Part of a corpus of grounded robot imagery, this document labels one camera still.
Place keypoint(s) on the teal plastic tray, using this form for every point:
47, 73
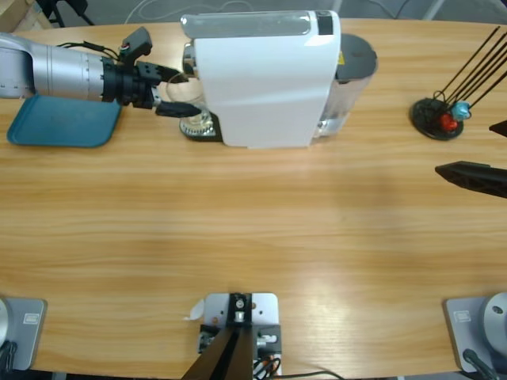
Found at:
59, 126

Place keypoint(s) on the wooden crate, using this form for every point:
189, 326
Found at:
16, 12

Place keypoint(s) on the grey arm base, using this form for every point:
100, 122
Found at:
467, 328
24, 332

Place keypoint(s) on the black capsule stand with rods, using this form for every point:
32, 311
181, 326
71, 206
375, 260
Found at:
425, 115

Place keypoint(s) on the black clamp bracket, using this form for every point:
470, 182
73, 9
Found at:
271, 329

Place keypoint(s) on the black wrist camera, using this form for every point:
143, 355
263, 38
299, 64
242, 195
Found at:
136, 43

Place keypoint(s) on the blue coffee capsule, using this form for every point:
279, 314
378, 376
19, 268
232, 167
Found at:
461, 111

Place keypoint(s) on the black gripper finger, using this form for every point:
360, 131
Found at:
501, 128
475, 178

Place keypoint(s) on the red coffee capsule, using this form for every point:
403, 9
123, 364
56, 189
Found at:
448, 122

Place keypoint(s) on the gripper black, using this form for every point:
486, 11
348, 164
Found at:
126, 85

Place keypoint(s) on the white paper tag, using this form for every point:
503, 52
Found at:
196, 310

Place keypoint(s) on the clear drinking glass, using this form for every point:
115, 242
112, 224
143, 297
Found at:
186, 93

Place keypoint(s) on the white capsule coffee machine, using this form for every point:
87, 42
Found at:
257, 91

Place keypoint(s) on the white mount block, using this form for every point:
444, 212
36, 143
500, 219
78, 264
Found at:
265, 308

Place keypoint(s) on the black stand legs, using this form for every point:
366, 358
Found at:
71, 4

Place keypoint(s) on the black camera post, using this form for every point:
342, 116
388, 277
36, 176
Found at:
229, 356

